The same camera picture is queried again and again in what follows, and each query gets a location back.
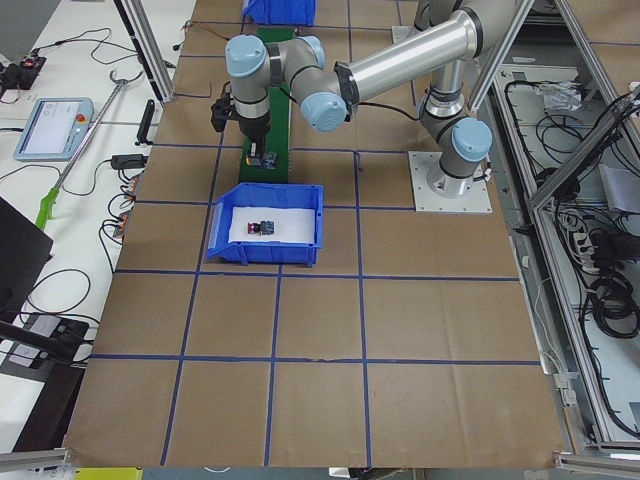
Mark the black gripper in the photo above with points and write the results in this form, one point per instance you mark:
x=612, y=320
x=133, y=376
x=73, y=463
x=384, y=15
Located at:
x=253, y=127

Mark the red mushroom push button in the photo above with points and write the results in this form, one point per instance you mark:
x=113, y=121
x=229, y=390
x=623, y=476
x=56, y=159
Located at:
x=262, y=228

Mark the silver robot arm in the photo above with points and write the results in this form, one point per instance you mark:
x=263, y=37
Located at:
x=327, y=99

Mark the blue left plastic bin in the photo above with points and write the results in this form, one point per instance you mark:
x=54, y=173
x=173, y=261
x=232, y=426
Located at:
x=300, y=196

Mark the blue plastic bin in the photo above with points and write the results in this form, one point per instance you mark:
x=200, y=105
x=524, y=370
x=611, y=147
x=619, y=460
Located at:
x=281, y=12
x=300, y=196

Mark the white foam pad left bin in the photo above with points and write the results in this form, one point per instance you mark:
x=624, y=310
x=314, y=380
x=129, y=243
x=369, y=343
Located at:
x=292, y=225

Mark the blue right plastic bin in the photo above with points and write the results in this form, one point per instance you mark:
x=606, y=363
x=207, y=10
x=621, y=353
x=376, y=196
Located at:
x=281, y=12

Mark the black power adapter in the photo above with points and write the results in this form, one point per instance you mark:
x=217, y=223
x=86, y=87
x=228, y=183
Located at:
x=128, y=161

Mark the teach pendant tablet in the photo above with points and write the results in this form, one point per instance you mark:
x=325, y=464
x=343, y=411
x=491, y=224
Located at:
x=55, y=129

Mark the green handled reach grabber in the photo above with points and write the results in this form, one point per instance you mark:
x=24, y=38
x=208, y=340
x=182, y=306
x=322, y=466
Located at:
x=47, y=203

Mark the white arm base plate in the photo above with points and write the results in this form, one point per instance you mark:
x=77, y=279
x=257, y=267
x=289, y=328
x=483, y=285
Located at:
x=435, y=192

